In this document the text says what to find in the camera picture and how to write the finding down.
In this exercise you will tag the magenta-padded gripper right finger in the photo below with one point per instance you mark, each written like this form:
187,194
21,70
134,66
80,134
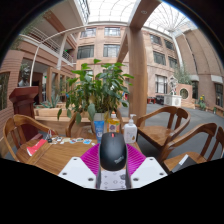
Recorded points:
148,170

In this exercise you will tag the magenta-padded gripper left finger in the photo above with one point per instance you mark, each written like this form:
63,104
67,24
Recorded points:
78,171

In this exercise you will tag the black computer mouse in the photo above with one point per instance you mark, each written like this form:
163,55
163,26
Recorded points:
112,151

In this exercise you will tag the empty wooden armchair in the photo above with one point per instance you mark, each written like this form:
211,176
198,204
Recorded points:
156,133

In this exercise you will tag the white pump dispenser bottle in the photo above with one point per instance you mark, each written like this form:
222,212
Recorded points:
130,131

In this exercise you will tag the wooden chair behind plant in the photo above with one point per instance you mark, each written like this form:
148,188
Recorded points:
70,128

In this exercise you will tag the key bundle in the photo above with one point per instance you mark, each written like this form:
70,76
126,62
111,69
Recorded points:
49,137

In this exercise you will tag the blue squeeze tube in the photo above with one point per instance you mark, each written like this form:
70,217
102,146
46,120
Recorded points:
99,130

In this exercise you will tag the red and white flat case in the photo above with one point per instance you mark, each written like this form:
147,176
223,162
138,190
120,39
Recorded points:
36,147

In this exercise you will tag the wooden armchair with black notebook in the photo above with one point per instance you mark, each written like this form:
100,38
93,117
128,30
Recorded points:
186,136

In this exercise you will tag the yellow liquid bottle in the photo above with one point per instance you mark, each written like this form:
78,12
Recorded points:
113,125

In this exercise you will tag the wooden planter box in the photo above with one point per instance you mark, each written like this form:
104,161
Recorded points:
50,116

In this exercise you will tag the spiky green agave plant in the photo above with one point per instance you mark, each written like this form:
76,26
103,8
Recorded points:
50,102

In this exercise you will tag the wooden armchair with red case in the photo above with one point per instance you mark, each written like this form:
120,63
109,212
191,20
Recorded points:
20,120

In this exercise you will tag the leafy green potted plant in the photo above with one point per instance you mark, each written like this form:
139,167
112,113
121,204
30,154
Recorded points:
96,90

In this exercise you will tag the dark red wooden podium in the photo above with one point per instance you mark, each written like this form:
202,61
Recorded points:
24,103

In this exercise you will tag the dark bust statue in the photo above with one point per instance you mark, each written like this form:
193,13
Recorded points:
24,78

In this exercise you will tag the white statue on pedestal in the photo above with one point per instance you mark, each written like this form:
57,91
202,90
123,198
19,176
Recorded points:
172,93

